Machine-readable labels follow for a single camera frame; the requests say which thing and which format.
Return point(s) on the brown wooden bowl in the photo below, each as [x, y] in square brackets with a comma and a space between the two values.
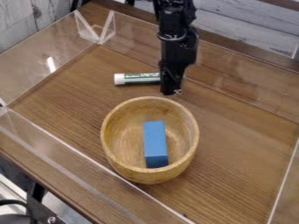
[121, 135]

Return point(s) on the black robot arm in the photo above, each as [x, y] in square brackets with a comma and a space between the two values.
[174, 14]

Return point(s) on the clear acrylic tray wall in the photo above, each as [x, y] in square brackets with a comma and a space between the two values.
[57, 90]

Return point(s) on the green and white marker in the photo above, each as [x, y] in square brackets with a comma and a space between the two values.
[136, 78]

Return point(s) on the blue rectangular block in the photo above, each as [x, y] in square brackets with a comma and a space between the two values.
[155, 145]

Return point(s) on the black metal table frame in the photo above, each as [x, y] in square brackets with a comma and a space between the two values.
[40, 214]

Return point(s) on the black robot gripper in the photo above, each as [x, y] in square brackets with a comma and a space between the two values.
[179, 53]

